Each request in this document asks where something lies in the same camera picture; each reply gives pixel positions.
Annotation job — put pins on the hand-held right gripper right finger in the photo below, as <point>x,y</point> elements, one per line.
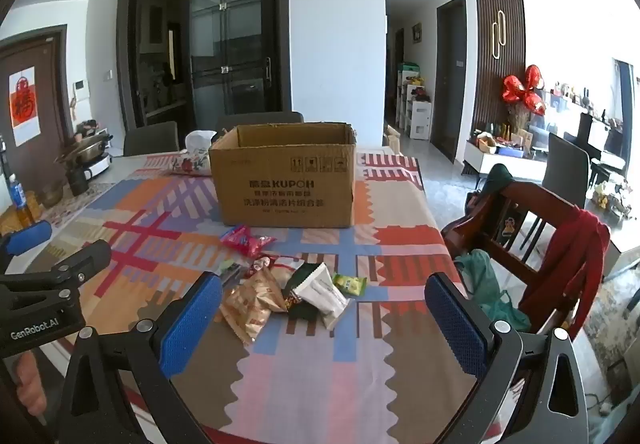
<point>457,324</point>

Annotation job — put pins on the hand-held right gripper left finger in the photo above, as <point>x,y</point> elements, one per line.
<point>190,324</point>

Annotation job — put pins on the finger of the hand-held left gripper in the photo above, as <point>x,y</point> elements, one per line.
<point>82,259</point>
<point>27,236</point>

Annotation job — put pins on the small light green snack packet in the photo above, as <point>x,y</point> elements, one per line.
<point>350,284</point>

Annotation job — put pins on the brown cardboard box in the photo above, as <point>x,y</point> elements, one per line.
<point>285,174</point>

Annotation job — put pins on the person's left hand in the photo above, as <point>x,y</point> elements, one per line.
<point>31,386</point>

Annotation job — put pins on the wooden tray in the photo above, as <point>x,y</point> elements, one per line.
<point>7,219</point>

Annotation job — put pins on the blue label bottle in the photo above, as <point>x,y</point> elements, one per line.
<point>19,196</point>

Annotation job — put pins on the small brass bowl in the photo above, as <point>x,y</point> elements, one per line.
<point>51,194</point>

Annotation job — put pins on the green bag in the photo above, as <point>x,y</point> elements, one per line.
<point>482,274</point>

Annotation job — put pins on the beige brown snack bag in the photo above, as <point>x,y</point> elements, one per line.
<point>250,306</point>

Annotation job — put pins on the transparent snack packet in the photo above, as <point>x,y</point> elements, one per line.
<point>232,270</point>

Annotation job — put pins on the black mug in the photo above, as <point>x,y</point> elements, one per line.
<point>77,181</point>

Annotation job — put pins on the colourful patterned tablecloth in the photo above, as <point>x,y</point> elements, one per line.
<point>165,204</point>

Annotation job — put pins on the pink red snack packet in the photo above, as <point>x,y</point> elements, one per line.
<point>245,239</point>

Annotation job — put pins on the electric hot pot cooker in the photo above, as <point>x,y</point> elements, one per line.
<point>92,152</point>

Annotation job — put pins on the dark green snack packet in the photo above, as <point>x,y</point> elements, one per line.
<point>306,274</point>

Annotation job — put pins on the red and white door poster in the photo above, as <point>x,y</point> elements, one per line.
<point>22,104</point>

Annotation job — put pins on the red garment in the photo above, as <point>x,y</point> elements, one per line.
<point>570,249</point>

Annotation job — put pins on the white snack packet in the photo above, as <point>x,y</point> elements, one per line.
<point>322,296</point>

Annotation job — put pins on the grey dining chair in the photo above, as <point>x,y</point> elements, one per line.
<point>565,169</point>
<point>150,139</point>
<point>260,118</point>

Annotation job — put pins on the floral tissue box cover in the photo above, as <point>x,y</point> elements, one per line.
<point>192,163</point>

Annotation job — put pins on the wooden high chair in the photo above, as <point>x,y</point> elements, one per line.
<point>530,196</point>

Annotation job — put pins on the dark green garment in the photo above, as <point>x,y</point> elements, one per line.
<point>495,177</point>

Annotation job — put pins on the brown entrance door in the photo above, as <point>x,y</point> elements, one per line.
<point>50,74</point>

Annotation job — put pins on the white low cabinet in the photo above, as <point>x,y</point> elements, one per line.
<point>500,164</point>

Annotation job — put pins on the white storage shelf unit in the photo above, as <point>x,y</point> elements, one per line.
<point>417,117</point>

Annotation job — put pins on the dark interior door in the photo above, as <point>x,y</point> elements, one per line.
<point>450,89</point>

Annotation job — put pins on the red foil balloons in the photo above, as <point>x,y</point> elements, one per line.
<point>515,89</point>

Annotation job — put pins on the dark glass sliding door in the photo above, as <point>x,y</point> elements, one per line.
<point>225,49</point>

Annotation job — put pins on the wall intercom panel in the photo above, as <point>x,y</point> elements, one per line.
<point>80,89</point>

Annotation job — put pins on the small framed wall picture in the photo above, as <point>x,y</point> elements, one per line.
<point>417,33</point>

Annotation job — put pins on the gold loop wall ornament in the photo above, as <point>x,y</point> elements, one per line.
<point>501,12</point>

